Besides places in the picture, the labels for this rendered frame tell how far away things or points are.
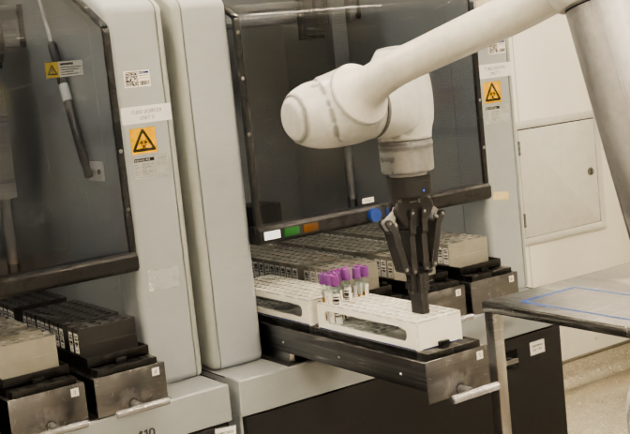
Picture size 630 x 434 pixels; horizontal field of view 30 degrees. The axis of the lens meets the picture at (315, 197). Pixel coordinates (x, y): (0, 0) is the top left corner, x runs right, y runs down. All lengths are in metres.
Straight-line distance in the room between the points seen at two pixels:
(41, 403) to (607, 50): 1.11
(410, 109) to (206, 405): 0.67
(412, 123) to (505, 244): 0.83
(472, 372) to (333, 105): 0.52
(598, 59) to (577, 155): 3.03
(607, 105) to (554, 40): 2.96
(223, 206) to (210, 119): 0.17
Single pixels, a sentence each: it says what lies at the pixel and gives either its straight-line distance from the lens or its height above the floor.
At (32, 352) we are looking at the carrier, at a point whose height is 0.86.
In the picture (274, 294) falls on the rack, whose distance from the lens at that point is 2.30.
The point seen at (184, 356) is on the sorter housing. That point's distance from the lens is 2.24.
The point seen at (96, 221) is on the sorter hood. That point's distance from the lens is 2.11.
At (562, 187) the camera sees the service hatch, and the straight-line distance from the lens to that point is 4.40.
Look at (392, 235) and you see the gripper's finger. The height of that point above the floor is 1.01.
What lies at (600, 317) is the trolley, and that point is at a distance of 2.09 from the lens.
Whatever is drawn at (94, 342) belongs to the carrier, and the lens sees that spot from 2.14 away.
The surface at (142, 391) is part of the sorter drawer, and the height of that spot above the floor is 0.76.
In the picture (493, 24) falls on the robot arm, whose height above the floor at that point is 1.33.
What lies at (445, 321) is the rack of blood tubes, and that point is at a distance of 1.99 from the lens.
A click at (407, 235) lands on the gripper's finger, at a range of 1.97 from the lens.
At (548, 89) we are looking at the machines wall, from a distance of 4.36.
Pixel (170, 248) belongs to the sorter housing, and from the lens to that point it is 2.20.
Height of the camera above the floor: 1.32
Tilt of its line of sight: 7 degrees down
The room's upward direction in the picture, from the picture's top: 6 degrees counter-clockwise
